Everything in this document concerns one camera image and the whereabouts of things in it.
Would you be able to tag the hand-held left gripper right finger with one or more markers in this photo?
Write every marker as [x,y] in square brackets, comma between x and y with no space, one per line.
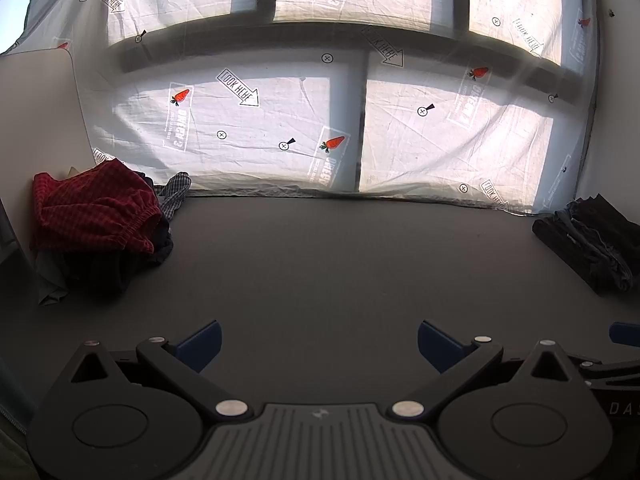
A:
[437,345]

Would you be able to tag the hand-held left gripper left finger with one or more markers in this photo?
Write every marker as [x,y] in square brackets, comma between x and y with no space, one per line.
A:
[200,345]

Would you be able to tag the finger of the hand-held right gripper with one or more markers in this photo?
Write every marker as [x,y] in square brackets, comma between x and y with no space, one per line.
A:
[626,334]

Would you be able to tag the red checkered shorts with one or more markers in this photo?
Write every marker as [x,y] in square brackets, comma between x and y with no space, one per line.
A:
[95,205]

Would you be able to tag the dark crumpled garment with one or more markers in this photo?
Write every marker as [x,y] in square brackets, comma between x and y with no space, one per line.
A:
[107,270]

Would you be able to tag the black folded garment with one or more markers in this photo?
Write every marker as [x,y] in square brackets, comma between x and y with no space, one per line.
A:
[602,210]

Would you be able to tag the grey plaid garment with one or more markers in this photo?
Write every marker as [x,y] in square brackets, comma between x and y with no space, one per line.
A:
[172,192]

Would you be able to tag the grey-green cloth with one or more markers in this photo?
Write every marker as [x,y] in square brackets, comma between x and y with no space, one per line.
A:
[50,280]

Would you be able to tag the white printed sheet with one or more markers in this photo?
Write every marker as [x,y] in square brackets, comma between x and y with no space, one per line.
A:
[300,110]

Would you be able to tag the white partition board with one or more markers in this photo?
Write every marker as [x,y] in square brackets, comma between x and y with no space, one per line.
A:
[35,125]

